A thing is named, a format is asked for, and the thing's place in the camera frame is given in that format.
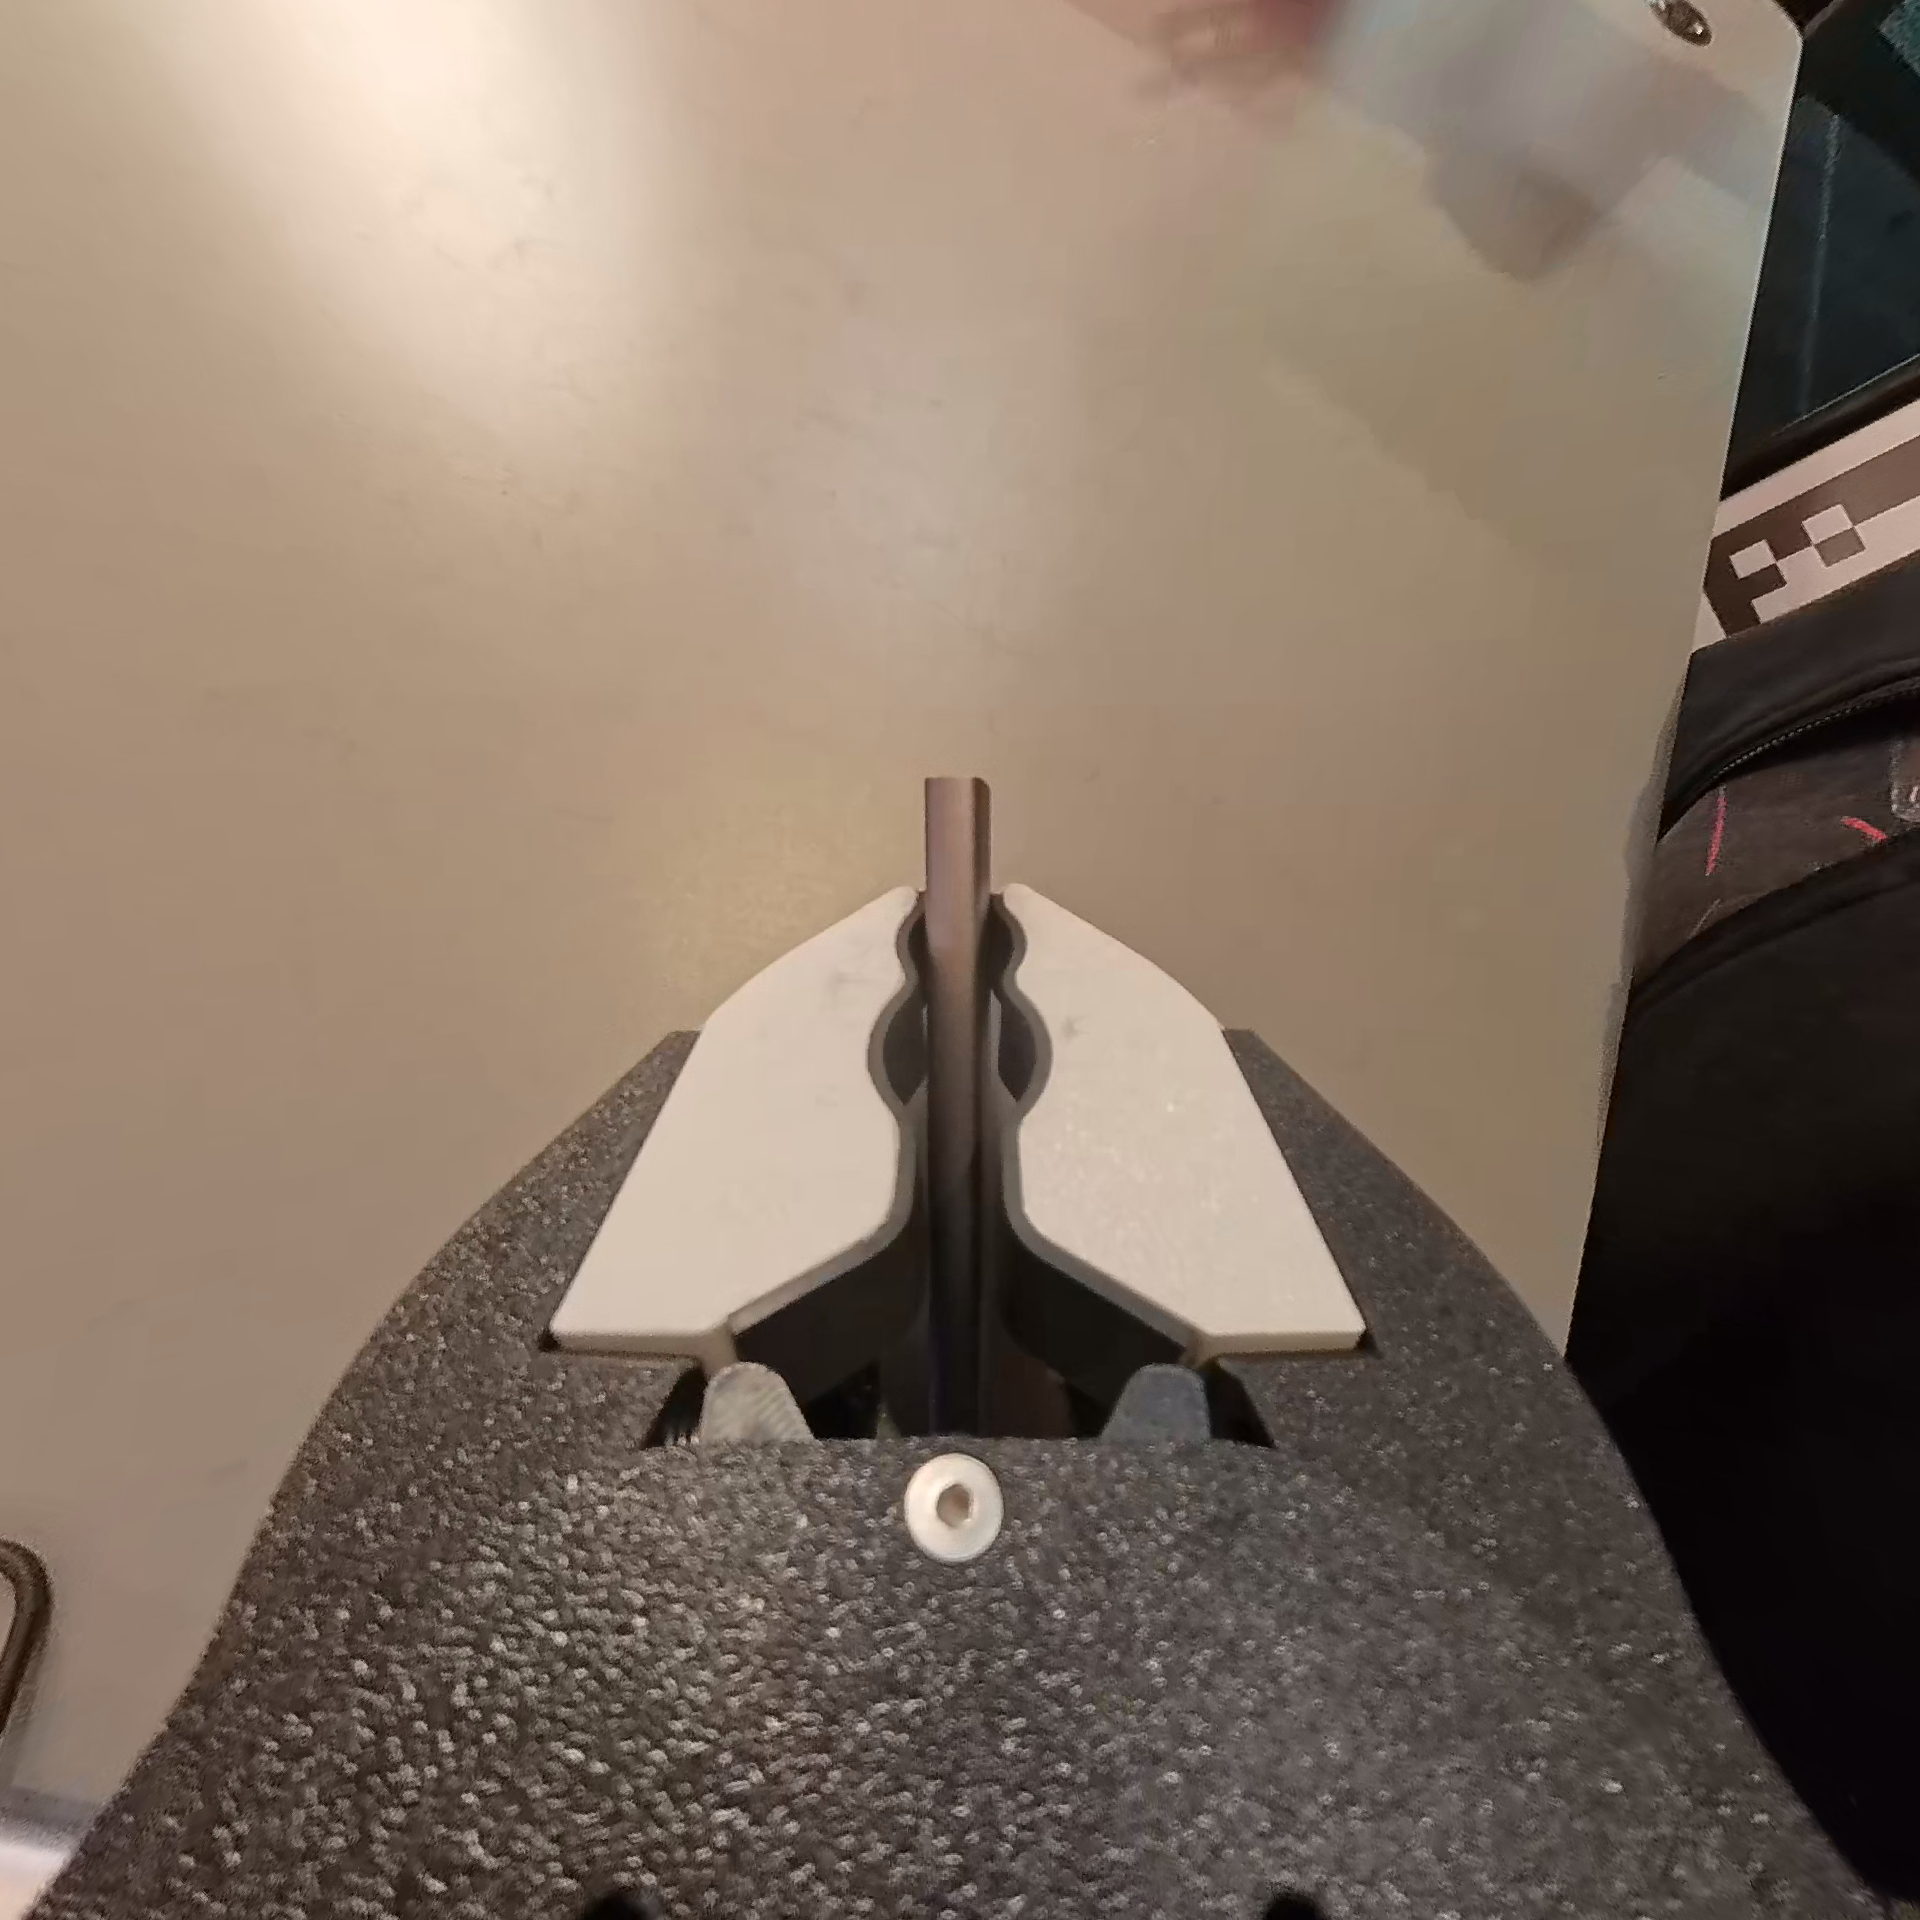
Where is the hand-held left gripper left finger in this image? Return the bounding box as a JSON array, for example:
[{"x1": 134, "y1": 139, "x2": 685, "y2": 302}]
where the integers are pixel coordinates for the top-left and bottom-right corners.
[{"x1": 549, "y1": 885, "x2": 927, "y2": 1404}]

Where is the black white marker board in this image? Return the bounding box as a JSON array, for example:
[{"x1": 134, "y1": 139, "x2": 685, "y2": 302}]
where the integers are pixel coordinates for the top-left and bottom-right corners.
[{"x1": 1701, "y1": 399, "x2": 1920, "y2": 647}]

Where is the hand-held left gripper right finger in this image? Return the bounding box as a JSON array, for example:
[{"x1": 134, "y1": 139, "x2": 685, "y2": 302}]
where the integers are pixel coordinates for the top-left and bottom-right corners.
[{"x1": 983, "y1": 879, "x2": 1368, "y2": 1404}]

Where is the grey usb hub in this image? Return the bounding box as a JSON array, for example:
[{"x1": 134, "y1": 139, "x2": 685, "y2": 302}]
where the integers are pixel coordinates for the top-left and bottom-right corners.
[{"x1": 920, "y1": 774, "x2": 998, "y2": 1352}]

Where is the black backpack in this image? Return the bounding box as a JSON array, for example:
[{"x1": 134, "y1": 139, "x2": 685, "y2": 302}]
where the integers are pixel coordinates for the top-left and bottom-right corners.
[{"x1": 1566, "y1": 592, "x2": 1920, "y2": 1894}]

